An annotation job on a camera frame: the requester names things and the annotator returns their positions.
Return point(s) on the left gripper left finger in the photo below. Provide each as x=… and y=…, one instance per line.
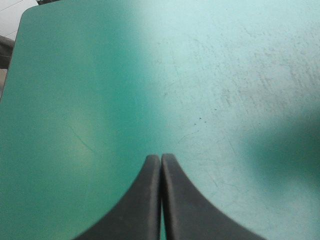
x=140, y=207

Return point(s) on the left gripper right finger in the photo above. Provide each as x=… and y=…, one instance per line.
x=190, y=212

